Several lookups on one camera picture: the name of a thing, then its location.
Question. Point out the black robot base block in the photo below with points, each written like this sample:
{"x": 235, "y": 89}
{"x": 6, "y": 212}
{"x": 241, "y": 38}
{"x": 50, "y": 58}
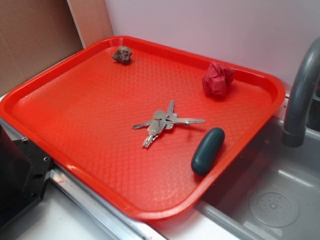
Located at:
{"x": 24, "y": 171}

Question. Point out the silver key bunch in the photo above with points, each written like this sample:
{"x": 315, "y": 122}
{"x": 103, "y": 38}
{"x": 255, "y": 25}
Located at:
{"x": 162, "y": 120}

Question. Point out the red plastic tray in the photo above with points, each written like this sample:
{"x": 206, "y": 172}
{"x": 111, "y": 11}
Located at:
{"x": 82, "y": 112}

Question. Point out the dark green oval case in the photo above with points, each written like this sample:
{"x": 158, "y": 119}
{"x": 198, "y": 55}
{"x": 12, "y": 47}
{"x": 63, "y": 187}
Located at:
{"x": 207, "y": 151}

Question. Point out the crumpled red paper ball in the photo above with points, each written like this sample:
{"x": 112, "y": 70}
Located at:
{"x": 216, "y": 79}

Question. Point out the brown rock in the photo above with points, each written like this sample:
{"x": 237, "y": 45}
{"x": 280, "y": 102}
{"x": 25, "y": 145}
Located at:
{"x": 123, "y": 55}

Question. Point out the light wooden board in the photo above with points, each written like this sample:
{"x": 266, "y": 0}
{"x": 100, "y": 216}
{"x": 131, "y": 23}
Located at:
{"x": 91, "y": 19}

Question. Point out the grey toy sink basin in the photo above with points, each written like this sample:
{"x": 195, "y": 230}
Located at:
{"x": 270, "y": 191}

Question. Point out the grey toy faucet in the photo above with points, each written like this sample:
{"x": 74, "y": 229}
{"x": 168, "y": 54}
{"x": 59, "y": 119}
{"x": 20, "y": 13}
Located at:
{"x": 303, "y": 108}

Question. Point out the brown cardboard panel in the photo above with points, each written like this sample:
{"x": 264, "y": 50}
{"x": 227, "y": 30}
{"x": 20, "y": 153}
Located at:
{"x": 34, "y": 35}

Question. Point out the silver metal rail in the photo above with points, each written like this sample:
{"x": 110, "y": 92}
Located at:
{"x": 70, "y": 211}

